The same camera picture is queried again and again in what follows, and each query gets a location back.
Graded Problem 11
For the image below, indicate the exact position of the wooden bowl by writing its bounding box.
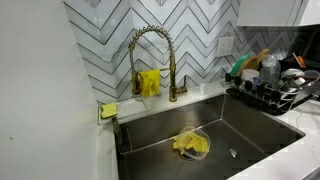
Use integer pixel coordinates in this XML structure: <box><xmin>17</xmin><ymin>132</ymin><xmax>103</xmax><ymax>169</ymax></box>
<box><xmin>237</xmin><ymin>48</ymin><xmax>271</xmax><ymax>77</ymax></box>

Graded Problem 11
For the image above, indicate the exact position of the clear baby bottle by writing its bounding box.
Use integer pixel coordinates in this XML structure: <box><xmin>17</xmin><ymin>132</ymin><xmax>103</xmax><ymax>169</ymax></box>
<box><xmin>259</xmin><ymin>54</ymin><xmax>282</xmax><ymax>86</ymax></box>

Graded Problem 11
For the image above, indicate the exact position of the yellow sponge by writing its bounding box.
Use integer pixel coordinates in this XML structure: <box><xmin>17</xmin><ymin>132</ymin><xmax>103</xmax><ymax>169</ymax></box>
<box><xmin>100</xmin><ymin>102</ymin><xmax>119</xmax><ymax>119</ymax></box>

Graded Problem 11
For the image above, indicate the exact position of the black sink caddy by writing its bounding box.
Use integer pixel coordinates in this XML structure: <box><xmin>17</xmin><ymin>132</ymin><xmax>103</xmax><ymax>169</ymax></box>
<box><xmin>111</xmin><ymin>115</ymin><xmax>133</xmax><ymax>155</ymax></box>

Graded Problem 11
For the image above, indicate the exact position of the black dish rack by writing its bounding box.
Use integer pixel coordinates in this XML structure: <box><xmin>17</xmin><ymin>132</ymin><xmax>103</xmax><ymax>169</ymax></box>
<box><xmin>224</xmin><ymin>71</ymin><xmax>320</xmax><ymax>117</ymax></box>

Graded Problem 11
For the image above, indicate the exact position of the stainless steel sink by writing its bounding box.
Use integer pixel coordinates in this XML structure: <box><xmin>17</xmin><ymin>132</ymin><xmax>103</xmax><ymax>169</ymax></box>
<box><xmin>114</xmin><ymin>93</ymin><xmax>306</xmax><ymax>180</ymax></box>

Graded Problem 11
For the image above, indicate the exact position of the crumpled yellow cloth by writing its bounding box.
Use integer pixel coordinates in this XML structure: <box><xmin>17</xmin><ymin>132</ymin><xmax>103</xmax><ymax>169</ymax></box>
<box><xmin>172</xmin><ymin>131</ymin><xmax>210</xmax><ymax>155</ymax></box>

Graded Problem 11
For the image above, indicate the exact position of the metal ladle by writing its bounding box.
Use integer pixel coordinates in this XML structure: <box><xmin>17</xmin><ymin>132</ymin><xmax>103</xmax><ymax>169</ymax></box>
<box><xmin>281</xmin><ymin>68</ymin><xmax>305</xmax><ymax>82</ymax></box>

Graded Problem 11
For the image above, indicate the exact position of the green plastic plate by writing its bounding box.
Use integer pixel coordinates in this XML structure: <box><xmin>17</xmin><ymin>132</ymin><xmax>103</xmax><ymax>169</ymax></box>
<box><xmin>229</xmin><ymin>53</ymin><xmax>250</xmax><ymax>77</ymax></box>

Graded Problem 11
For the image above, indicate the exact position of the clear round bowl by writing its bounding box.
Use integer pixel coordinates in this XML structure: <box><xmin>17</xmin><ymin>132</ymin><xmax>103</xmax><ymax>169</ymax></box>
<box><xmin>176</xmin><ymin>125</ymin><xmax>212</xmax><ymax>162</ymax></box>

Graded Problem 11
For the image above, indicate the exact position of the orange utensil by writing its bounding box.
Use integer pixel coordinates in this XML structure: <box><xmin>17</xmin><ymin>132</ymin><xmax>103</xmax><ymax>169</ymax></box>
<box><xmin>292</xmin><ymin>52</ymin><xmax>307</xmax><ymax>69</ymax></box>

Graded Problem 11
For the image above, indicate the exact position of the white wall outlet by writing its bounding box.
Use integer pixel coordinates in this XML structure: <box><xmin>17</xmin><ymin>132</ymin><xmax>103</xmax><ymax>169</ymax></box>
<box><xmin>216</xmin><ymin>35</ymin><xmax>236</xmax><ymax>58</ymax></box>

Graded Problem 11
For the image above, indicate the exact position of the yellow cloth on faucet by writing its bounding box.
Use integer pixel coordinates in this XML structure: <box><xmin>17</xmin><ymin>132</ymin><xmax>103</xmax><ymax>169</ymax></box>
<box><xmin>138</xmin><ymin>68</ymin><xmax>162</xmax><ymax>98</ymax></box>

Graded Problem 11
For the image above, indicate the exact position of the white cup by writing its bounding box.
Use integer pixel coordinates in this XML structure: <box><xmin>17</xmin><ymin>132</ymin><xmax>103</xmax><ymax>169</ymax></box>
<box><xmin>241</xmin><ymin>68</ymin><xmax>261</xmax><ymax>83</ymax></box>

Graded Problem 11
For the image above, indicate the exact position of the small white bottle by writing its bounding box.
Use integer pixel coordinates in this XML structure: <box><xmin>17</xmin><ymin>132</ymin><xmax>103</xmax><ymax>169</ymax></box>
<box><xmin>198</xmin><ymin>82</ymin><xmax>207</xmax><ymax>95</ymax></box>

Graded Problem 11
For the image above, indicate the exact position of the small grey bowl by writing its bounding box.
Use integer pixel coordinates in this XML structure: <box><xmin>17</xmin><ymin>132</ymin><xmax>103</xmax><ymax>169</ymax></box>
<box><xmin>303</xmin><ymin>69</ymin><xmax>320</xmax><ymax>81</ymax></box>

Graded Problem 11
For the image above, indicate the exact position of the clear sponge tray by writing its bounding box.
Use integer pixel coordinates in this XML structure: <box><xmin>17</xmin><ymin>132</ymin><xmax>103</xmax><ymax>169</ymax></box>
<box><xmin>97</xmin><ymin>95</ymin><xmax>152</xmax><ymax>125</ymax></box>

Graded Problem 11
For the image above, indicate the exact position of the gold spring faucet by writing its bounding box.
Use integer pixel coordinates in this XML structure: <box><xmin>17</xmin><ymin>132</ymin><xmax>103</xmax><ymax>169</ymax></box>
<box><xmin>128</xmin><ymin>24</ymin><xmax>188</xmax><ymax>103</ymax></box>

